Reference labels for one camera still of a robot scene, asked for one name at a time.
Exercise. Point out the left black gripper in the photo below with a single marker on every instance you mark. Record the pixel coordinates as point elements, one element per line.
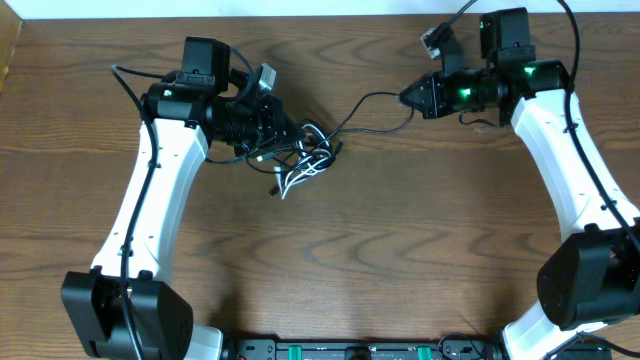
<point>277,134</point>

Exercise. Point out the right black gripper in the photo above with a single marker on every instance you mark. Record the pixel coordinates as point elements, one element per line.
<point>434,106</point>

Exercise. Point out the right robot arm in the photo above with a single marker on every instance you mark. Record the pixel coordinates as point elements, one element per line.
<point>592,280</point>

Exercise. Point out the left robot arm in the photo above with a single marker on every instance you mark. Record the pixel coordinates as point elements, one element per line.
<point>124,306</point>

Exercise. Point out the cardboard box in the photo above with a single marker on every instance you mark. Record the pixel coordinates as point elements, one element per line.
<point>10,30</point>

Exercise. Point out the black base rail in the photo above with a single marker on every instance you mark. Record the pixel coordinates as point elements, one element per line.
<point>270,349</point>

